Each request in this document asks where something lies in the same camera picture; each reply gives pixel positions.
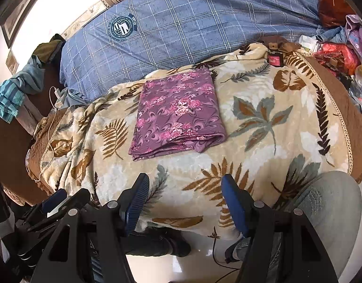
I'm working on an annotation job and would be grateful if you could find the grey-blue cloth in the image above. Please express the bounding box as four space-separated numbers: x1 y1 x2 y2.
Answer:
8 54 55 96

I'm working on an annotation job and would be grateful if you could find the olive cloth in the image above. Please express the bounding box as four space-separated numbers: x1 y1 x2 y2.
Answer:
32 34 66 64

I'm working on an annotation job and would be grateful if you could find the person's leg in jeans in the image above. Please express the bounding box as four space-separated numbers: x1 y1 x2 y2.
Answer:
225 170 362 280

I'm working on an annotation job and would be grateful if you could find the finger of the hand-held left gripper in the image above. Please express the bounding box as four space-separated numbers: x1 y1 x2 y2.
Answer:
25 188 91 233
40 189 68 214

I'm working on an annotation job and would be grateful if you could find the beige leaf-print blanket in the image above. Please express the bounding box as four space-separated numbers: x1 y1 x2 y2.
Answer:
25 43 362 239

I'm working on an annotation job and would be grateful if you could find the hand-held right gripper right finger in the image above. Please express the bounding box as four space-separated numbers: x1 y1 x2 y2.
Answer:
221 173 338 283

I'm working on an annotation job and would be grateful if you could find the red label bottle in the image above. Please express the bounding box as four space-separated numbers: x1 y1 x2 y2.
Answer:
266 42 285 67

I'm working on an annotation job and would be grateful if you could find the red plastic bag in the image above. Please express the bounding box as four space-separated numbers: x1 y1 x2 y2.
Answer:
312 43 361 75

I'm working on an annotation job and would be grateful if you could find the white charger cable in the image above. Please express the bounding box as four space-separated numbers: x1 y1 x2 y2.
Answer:
34 86 68 183

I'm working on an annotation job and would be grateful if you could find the black cable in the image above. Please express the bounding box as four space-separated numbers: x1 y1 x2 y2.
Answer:
212 234 243 283

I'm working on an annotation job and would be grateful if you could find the blue plaid duvet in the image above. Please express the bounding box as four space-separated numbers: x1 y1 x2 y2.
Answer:
59 0 347 107

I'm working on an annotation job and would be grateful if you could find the lilac cloth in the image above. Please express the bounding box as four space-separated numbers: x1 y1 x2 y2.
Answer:
345 14 362 56

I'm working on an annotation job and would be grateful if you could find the teal striped cloth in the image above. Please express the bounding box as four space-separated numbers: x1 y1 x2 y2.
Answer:
0 79 25 123

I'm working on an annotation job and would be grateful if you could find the brown wooden furniture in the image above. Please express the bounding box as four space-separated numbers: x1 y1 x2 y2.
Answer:
0 62 66 207

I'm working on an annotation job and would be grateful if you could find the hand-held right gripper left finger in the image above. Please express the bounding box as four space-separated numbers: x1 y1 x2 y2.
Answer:
30 172 151 283

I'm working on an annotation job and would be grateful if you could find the purple floral cloth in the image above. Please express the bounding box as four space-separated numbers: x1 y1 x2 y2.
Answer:
128 68 228 162

